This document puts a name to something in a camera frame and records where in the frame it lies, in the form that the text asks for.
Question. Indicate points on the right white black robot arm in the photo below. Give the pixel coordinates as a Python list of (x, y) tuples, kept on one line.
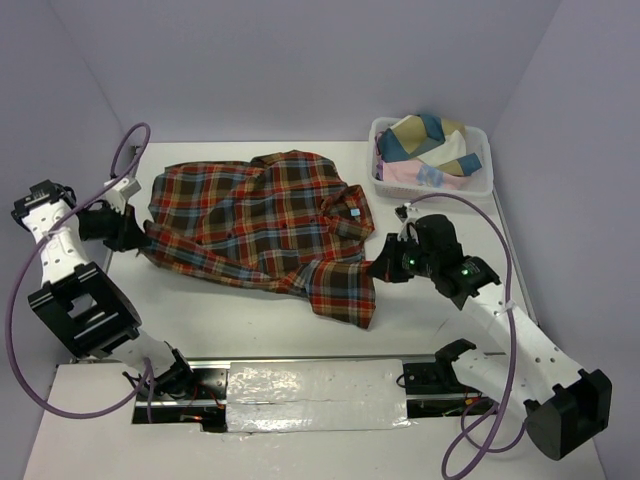
[(561, 405)]

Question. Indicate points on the white plastic basket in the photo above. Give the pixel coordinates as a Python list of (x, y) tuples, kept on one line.
[(480, 185)]

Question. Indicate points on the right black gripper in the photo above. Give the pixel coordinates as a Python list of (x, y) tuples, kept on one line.
[(385, 267)]

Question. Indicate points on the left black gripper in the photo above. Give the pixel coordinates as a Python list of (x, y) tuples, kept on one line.
[(129, 236)]

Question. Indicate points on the red brown plaid shirt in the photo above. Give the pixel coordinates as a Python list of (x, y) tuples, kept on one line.
[(284, 223)]

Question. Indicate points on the blue beige checked cloth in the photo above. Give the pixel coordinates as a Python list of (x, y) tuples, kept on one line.
[(436, 142)]

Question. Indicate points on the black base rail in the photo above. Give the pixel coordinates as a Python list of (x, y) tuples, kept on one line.
[(427, 393)]

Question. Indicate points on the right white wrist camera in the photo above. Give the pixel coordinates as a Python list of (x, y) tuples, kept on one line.
[(406, 212)]

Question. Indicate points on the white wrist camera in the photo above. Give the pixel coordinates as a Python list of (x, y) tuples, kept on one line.
[(118, 194), (406, 212)]

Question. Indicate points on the silver foil cover plate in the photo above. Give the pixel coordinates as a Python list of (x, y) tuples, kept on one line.
[(314, 396)]

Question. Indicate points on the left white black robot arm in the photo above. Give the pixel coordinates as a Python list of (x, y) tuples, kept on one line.
[(77, 301)]

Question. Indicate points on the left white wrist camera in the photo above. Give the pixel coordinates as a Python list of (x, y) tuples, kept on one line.
[(118, 194)]

